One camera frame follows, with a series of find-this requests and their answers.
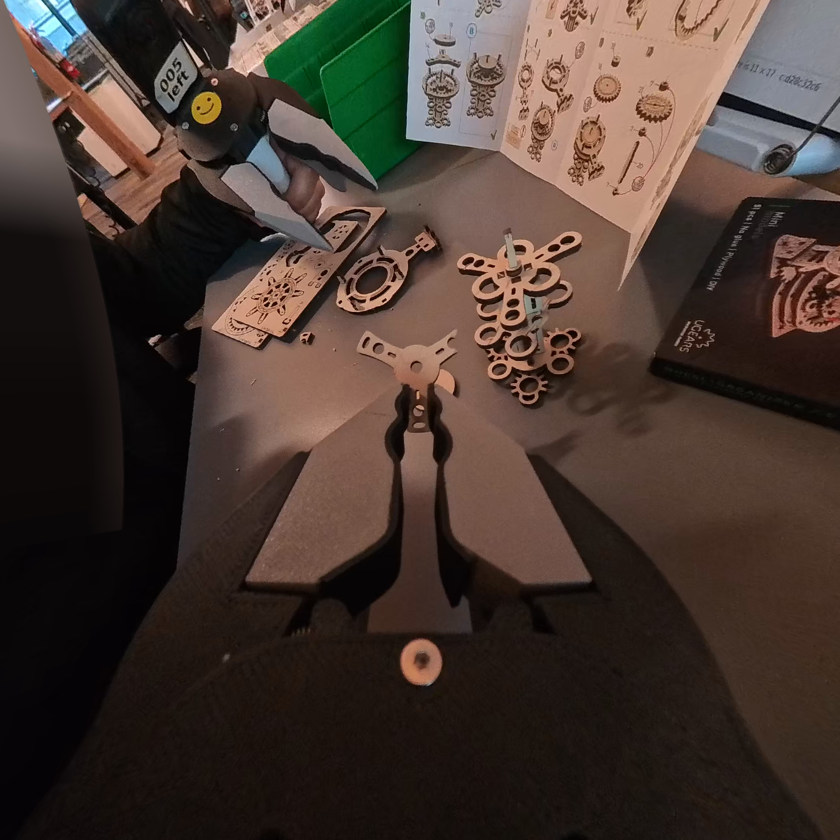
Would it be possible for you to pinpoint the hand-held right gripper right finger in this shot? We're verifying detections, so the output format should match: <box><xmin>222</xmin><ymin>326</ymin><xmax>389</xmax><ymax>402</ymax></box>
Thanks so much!
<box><xmin>430</xmin><ymin>390</ymin><xmax>593</xmax><ymax>608</ymax></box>

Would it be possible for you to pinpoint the round wooden frame part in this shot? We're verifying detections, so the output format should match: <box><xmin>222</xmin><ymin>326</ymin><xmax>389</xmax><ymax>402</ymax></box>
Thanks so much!
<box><xmin>335</xmin><ymin>225</ymin><xmax>442</xmax><ymax>315</ymax></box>

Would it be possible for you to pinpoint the wooden sheet with ship wheel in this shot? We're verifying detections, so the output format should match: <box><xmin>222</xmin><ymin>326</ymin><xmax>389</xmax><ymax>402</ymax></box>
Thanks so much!
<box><xmin>230</xmin><ymin>206</ymin><xmax>388</xmax><ymax>342</ymax></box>

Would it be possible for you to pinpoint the white cardboard box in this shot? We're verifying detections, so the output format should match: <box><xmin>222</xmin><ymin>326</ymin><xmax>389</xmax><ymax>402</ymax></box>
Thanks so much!
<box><xmin>718</xmin><ymin>0</ymin><xmax>840</xmax><ymax>116</ymax></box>

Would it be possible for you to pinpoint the wooden ring model assembly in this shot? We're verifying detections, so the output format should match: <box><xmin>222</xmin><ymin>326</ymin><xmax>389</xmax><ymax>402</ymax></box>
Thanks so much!
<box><xmin>457</xmin><ymin>230</ymin><xmax>584</xmax><ymax>406</ymax></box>

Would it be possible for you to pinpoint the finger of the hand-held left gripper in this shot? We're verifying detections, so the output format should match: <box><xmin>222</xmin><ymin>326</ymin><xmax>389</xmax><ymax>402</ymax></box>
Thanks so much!
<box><xmin>264</xmin><ymin>98</ymin><xmax>380</xmax><ymax>193</ymax></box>
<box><xmin>220</xmin><ymin>159</ymin><xmax>336</xmax><ymax>253</ymax></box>

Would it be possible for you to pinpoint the folded paper instruction sheet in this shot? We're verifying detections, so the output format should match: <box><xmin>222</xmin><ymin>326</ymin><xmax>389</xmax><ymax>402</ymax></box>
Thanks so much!
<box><xmin>406</xmin><ymin>0</ymin><xmax>772</xmax><ymax>290</ymax></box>

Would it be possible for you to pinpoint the green plastic bin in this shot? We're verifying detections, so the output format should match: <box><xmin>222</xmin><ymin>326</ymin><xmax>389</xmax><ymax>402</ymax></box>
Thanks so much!
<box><xmin>262</xmin><ymin>0</ymin><xmax>424</xmax><ymax>181</ymax></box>

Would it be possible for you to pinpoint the person's left forearm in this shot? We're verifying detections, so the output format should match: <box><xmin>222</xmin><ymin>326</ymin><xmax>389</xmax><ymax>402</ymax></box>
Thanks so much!
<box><xmin>85</xmin><ymin>161</ymin><xmax>280</xmax><ymax>316</ymax></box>

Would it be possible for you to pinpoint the person's left hand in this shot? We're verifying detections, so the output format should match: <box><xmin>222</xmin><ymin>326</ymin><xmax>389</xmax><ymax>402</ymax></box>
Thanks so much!
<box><xmin>282</xmin><ymin>157</ymin><xmax>329</xmax><ymax>221</ymax></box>

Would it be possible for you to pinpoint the pale plastic case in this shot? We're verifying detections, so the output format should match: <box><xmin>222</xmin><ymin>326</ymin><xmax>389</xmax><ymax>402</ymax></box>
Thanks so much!
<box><xmin>699</xmin><ymin>98</ymin><xmax>840</xmax><ymax>179</ymax></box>

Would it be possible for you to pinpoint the black product box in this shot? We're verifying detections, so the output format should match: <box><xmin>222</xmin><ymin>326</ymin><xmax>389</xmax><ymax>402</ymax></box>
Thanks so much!
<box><xmin>650</xmin><ymin>197</ymin><xmax>840</xmax><ymax>431</ymax></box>

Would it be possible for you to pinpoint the person's black clothed body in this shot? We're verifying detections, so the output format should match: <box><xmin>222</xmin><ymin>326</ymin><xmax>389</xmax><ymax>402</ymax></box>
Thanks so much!
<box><xmin>0</xmin><ymin>308</ymin><xmax>198</xmax><ymax>840</ymax></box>

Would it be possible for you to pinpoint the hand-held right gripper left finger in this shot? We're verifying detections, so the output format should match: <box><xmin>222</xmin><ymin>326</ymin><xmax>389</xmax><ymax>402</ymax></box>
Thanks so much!
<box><xmin>245</xmin><ymin>387</ymin><xmax>408</xmax><ymax>614</ymax></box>

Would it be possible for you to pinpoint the wooden sheet with gear ring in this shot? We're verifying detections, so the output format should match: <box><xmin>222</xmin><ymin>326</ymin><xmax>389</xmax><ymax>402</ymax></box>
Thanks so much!
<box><xmin>212</xmin><ymin>262</ymin><xmax>293</xmax><ymax>350</ymax></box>

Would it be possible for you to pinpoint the wooden table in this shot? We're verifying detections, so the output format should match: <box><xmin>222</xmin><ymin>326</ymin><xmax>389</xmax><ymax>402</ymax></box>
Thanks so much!
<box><xmin>16</xmin><ymin>13</ymin><xmax>161</xmax><ymax>178</ymax></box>

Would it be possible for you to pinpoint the black coiled cable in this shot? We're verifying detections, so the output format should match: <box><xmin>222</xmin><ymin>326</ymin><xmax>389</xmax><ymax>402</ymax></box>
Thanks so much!
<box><xmin>764</xmin><ymin>92</ymin><xmax>840</xmax><ymax>173</ymax></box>

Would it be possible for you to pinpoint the three-arm wooden part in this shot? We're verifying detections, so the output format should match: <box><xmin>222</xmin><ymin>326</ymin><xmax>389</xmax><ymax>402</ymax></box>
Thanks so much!
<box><xmin>356</xmin><ymin>328</ymin><xmax>460</xmax><ymax>435</ymax></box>

